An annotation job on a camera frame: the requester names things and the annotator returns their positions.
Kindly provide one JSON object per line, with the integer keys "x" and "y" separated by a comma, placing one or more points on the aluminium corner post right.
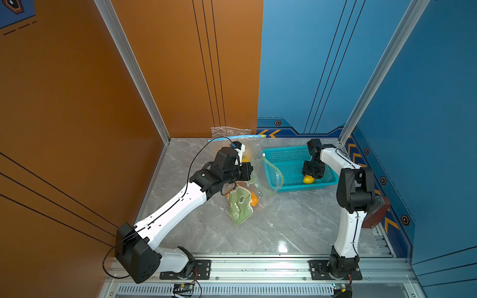
{"x": 404, "y": 29}

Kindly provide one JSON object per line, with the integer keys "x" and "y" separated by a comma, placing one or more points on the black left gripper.
{"x": 245, "y": 171}

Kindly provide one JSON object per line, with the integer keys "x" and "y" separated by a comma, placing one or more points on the teal plastic basket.
{"x": 284, "y": 166}

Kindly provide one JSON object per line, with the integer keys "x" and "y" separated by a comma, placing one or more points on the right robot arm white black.
{"x": 366, "y": 197}

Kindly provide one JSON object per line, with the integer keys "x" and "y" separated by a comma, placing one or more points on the green printed zip bag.
{"x": 246, "y": 197}

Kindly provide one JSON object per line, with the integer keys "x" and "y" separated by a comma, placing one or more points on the aluminium corner post left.
{"x": 112, "y": 22}

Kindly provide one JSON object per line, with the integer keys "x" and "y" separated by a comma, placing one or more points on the green circuit board left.
{"x": 183, "y": 290}

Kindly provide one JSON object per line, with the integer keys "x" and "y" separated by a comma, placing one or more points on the small yellow mango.
{"x": 308, "y": 180}

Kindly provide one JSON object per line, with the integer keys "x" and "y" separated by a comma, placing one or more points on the brown wedge stand clear plate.
{"x": 377, "y": 212}

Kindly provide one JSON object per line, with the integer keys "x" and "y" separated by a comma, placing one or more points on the right circuit board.
{"x": 343, "y": 291}

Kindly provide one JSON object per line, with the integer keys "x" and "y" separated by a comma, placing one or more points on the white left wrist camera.
{"x": 240, "y": 149}

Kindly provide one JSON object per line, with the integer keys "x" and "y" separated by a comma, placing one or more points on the clear zip-top bag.
{"x": 226, "y": 131}

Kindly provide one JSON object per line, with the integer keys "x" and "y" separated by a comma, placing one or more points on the orange mango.
{"x": 246, "y": 156}
{"x": 253, "y": 200}

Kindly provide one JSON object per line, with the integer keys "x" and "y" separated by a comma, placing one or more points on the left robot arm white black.
{"x": 138, "y": 247}

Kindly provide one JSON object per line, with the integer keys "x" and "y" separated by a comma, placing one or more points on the aluminium corner post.
{"x": 112, "y": 22}
{"x": 404, "y": 29}

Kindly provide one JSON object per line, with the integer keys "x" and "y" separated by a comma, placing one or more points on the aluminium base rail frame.
{"x": 271, "y": 276}

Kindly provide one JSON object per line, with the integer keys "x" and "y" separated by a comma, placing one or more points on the blue zipper clear bag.
{"x": 251, "y": 142}

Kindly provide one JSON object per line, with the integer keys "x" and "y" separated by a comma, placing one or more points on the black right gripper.
{"x": 316, "y": 174}

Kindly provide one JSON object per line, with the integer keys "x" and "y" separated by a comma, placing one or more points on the orange mango top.
{"x": 253, "y": 200}

